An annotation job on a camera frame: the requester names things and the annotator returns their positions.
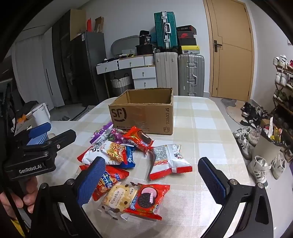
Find blue cookie packet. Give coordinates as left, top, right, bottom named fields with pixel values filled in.
left=119, top=145, right=136, bottom=169

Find rows of stored shoes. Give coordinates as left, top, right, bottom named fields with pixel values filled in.
left=272, top=54, right=293, bottom=103

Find wooden shoe rack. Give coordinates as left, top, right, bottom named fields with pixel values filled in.
left=272, top=55, right=293, bottom=147

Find beige checked tablecloth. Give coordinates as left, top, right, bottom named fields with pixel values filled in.
left=49, top=95, right=257, bottom=238

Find plain black shoe box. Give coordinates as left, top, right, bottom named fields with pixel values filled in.
left=178, top=37, right=197, bottom=47

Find woven laundry basket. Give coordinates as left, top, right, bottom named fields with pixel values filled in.
left=111, top=73, right=132, bottom=96

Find white noodle snack packet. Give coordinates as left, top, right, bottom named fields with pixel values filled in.
left=77, top=141, right=127, bottom=166

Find pile of sneakers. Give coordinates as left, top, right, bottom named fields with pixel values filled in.
left=232, top=102, right=270, bottom=161

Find white wardrobe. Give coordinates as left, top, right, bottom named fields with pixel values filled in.
left=14, top=27, right=66, bottom=110

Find clear cracker packet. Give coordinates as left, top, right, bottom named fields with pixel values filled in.
left=98, top=182, right=140, bottom=221

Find dark glass cabinet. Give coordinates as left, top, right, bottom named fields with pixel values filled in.
left=51, top=11, right=76, bottom=106

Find small cardboard piece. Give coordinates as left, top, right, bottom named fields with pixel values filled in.
left=94, top=16, right=104, bottom=32

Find red sandwich cookie packet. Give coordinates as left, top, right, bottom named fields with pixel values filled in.
left=124, top=183, right=171, bottom=221

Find white high-top sneaker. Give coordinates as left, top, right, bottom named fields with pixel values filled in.
left=247, top=156, right=272, bottom=189
left=271, top=151, right=286, bottom=180

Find beige suitcase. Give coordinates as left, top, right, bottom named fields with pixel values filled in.
left=153, top=51, right=179, bottom=96

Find white purple snack packet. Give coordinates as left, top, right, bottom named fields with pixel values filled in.
left=90, top=122, right=114, bottom=144

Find black printed bag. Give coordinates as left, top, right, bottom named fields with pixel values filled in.
left=138, top=30, right=154, bottom=46

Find red biscuit packet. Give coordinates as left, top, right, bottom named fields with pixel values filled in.
left=79, top=164, right=130, bottom=202

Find black storage basket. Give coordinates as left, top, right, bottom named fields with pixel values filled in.
left=135, top=44, right=154, bottom=55

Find red chocolate cookie packet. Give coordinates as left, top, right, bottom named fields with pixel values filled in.
left=123, top=126, right=155, bottom=156

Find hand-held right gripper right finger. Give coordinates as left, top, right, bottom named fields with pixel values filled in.
left=197, top=157, right=274, bottom=238

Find silver suitcase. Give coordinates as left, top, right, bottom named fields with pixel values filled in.
left=178, top=54, right=205, bottom=98

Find oval grey mirror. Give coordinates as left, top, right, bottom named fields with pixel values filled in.
left=110, top=35, right=140, bottom=57

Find large flat cardboard box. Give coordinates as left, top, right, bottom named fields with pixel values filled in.
left=69, top=9, right=87, bottom=42

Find white red-trimmed snack packet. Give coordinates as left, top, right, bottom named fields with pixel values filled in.
left=148, top=144, right=193, bottom=181

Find person's left hand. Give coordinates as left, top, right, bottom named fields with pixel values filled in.
left=0, top=176, right=39, bottom=220

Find wooden door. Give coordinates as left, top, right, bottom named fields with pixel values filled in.
left=203, top=0, right=255, bottom=99

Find teal suitcase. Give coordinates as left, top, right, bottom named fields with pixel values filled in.
left=154, top=12, right=179, bottom=52

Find brown paper bag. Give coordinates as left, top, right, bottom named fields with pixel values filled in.
left=252, top=128, right=284, bottom=164

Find white kettle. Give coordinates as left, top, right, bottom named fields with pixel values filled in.
left=30, top=103, right=51, bottom=127

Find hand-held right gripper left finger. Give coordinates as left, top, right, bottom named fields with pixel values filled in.
left=30, top=156, right=108, bottom=238

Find irregular grey door rug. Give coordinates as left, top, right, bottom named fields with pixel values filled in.
left=220, top=98, right=246, bottom=126

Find bag of assorted snacks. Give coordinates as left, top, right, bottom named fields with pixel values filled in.
left=263, top=117, right=284, bottom=142

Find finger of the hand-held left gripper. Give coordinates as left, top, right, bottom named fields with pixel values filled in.
left=25, top=122, right=52, bottom=140
left=22, top=129, right=77, bottom=161

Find black refrigerator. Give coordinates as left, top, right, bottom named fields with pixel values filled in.
left=69, top=31, right=108, bottom=107

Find white drawer desk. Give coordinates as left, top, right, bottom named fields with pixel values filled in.
left=96, top=54, right=158, bottom=96

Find brown cardboard box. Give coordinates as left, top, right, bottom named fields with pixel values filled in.
left=108, top=88, right=175, bottom=136

